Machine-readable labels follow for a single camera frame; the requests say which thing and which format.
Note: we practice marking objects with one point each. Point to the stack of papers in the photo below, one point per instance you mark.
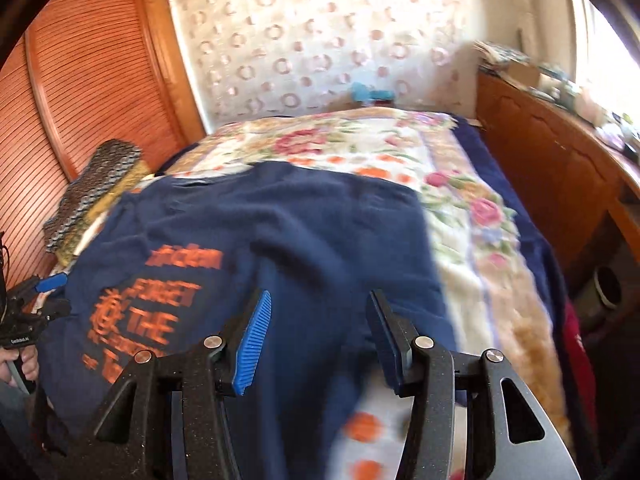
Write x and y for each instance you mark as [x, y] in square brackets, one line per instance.
[497, 55]

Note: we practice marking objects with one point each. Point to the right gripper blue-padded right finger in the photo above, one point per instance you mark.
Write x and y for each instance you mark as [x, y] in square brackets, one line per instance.
[393, 336]

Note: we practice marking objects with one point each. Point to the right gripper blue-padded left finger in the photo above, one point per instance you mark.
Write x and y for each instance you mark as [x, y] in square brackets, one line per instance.
[244, 336]

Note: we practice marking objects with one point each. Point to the navy blue t-shirt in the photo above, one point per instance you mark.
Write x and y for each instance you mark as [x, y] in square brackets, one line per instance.
[175, 261]

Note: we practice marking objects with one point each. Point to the blue toy on headboard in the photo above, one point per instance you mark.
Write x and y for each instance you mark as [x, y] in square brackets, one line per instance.
[364, 96]

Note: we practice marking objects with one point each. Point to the floral plush blanket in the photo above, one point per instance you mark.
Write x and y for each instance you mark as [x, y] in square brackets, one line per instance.
[490, 294]

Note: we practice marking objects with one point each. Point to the circle-pattern sheer curtain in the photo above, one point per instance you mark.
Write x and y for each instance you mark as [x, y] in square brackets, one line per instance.
[257, 58]

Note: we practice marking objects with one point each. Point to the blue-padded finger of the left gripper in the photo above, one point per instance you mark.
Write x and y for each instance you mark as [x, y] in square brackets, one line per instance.
[51, 282]

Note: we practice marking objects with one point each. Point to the red cloth beside bed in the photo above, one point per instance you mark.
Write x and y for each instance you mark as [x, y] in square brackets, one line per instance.
[580, 368]

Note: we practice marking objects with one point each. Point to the wooden sideboard cabinet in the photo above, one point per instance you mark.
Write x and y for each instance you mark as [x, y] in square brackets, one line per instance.
[581, 195]

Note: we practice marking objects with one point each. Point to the navy blue bed cover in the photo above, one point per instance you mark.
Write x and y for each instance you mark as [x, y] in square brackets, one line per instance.
[536, 250]

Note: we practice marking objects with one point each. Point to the cardboard box on cabinet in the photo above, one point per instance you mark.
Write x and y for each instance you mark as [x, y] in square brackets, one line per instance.
[524, 74]

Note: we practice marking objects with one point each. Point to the black patterned folded cloth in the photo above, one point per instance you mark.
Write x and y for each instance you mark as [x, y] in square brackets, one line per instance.
[109, 163]

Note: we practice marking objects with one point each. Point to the person's left hand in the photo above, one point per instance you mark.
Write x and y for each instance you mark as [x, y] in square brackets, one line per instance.
[30, 366]

